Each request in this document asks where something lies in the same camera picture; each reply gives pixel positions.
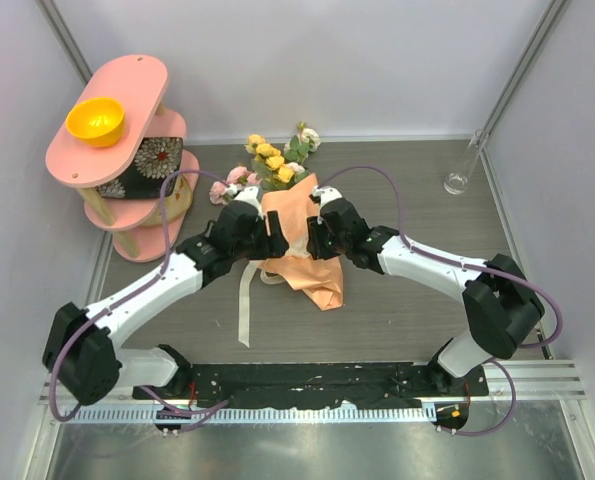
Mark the black floral square plate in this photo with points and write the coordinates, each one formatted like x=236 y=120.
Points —
x=156 y=158

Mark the yellow flower stem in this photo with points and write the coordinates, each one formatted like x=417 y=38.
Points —
x=269 y=167

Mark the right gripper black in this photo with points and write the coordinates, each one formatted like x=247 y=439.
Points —
x=316 y=229

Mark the pink wooden tiered shelf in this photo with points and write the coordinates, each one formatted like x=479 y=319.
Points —
x=122 y=150

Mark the cream printed ribbon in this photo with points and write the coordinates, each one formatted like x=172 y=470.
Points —
x=244 y=305

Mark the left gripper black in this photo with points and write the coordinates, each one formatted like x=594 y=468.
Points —
x=273 y=245

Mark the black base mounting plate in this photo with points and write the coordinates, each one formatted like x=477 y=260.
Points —
x=315 y=386

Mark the white flower stem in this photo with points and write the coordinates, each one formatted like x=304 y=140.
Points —
x=297 y=150

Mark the white slotted cable duct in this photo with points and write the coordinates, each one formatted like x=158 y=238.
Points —
x=145 y=413

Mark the orange wrapping paper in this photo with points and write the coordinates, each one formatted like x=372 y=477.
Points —
x=320 y=280

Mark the yellow plastic bowl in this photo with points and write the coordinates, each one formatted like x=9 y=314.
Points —
x=97 y=122

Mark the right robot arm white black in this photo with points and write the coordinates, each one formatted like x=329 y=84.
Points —
x=501 y=309

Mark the round cream patterned plate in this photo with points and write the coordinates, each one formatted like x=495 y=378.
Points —
x=180 y=200

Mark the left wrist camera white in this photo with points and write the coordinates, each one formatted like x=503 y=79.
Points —
x=248 y=194

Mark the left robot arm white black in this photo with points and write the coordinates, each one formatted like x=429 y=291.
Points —
x=85 y=353

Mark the pink flower stem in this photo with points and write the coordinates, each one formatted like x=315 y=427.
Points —
x=239 y=178

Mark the clear glass vase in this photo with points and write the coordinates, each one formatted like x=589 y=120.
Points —
x=457 y=180

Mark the aluminium frame rail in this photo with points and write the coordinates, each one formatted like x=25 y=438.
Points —
x=533 y=381

